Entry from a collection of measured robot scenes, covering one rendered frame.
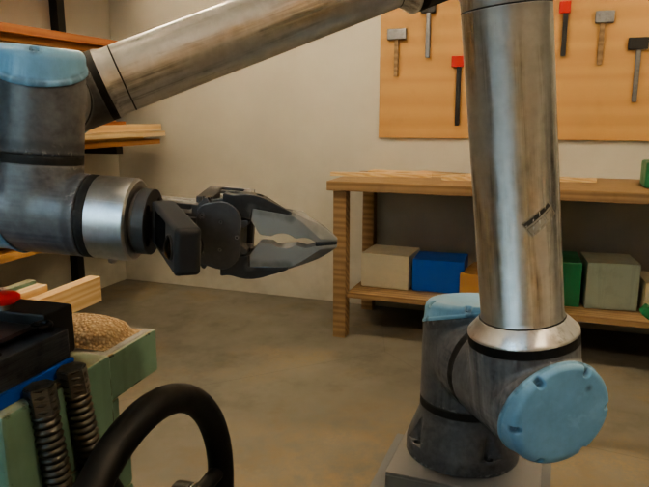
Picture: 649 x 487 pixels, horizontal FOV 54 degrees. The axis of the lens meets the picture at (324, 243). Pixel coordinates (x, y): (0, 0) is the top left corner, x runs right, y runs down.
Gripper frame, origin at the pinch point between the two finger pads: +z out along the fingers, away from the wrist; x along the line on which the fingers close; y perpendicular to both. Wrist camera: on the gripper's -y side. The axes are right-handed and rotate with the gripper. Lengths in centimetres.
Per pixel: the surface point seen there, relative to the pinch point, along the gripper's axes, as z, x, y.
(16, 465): -22.4, 14.9, -20.6
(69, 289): -38.0, 17.1, 22.1
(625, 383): 131, 112, 203
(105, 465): -14.1, 12.2, -22.9
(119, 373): -24.9, 21.8, 7.6
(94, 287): -36.6, 18.7, 27.5
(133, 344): -24.3, 19.4, 11.1
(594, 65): 120, -25, 290
